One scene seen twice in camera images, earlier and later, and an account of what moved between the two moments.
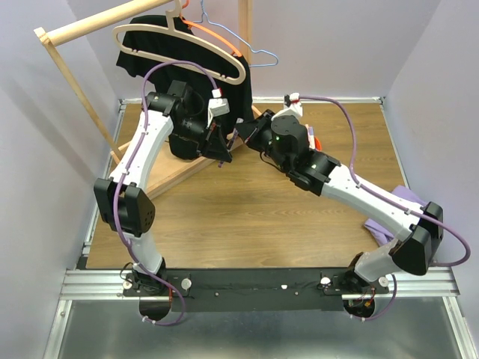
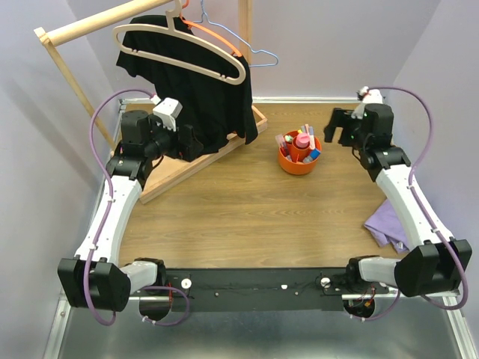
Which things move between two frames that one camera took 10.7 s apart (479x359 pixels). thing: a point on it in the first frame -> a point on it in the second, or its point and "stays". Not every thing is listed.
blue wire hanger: x=203 y=16 stays
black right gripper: x=250 y=132 -> x=340 y=118
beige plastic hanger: x=173 y=25 stays
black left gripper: x=214 y=144 -> x=188 y=150
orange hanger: x=206 y=30 stays
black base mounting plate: x=252 y=290 stays
